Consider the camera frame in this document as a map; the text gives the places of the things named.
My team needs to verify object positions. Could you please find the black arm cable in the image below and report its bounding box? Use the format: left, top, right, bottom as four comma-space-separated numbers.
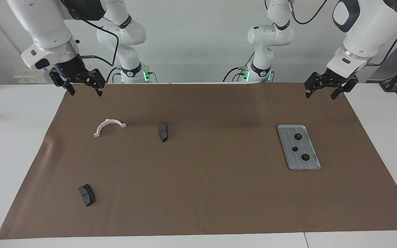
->
288, 0, 397, 66
80, 17, 120, 68

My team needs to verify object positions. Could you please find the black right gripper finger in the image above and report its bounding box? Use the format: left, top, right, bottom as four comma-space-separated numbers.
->
83, 69, 104, 97
49, 69, 76, 96

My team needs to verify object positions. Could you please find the grooved dark grey brake pad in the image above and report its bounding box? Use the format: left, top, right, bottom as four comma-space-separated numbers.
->
79, 184, 96, 207

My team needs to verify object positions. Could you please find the slim dark grey brake pad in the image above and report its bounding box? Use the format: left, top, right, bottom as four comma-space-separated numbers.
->
159, 122, 169, 143

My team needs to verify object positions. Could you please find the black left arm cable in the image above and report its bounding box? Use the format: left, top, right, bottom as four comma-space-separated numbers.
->
288, 0, 397, 66

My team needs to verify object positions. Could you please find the white socket box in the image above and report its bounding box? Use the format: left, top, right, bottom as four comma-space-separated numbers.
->
13, 71, 52, 84

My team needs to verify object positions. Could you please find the brown paper mat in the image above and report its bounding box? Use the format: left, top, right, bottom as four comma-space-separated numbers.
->
0, 82, 397, 240

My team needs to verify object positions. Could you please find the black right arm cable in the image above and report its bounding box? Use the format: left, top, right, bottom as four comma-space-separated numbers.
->
80, 17, 120, 68

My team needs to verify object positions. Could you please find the silver metal tray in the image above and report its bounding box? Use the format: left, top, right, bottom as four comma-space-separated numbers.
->
277, 125, 322, 171

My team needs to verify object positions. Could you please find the white half ring clamp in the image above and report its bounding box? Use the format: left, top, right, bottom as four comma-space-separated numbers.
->
93, 118, 127, 138

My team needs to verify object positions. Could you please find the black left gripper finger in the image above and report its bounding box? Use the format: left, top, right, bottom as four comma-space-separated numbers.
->
330, 77, 359, 100
304, 72, 323, 99

